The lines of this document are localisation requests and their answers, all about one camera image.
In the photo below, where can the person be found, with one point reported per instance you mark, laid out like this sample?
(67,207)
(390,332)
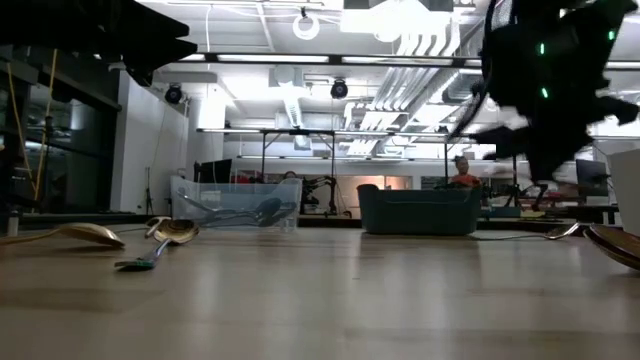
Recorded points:
(290,175)
(464,177)

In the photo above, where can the clear plastic bin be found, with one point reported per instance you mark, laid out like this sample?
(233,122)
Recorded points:
(230,192)

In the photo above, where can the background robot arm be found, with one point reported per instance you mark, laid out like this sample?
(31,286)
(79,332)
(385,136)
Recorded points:
(330,200)

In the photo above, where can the black dome camera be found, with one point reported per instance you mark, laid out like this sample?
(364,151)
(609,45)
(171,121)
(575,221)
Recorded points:
(339,89)
(173,94)

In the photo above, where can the dark teal plastic bin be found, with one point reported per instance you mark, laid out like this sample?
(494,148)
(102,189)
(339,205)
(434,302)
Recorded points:
(420,215)

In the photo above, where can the black background table frame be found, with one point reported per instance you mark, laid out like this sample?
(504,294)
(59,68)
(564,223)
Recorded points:
(300,132)

